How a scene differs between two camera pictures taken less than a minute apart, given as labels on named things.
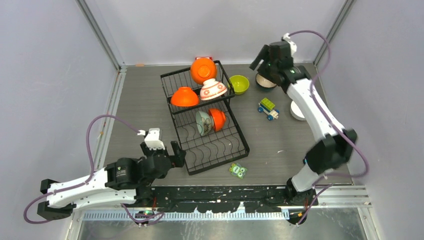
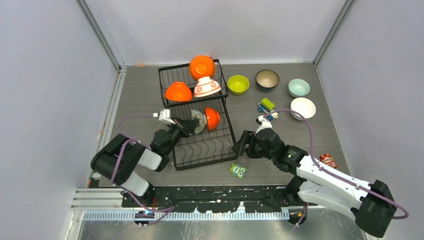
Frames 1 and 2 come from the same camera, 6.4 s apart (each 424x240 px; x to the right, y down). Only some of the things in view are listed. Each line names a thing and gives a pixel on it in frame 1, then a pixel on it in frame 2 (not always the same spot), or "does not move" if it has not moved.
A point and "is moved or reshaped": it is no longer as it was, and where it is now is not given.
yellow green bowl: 239,83 does not move
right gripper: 263,54 → 247,138
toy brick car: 268,108 does not move
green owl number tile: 237,170 does not move
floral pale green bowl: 204,123 is moved or reshaped
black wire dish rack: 208,133 is moved or reshaped
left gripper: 179,158 → 185,126
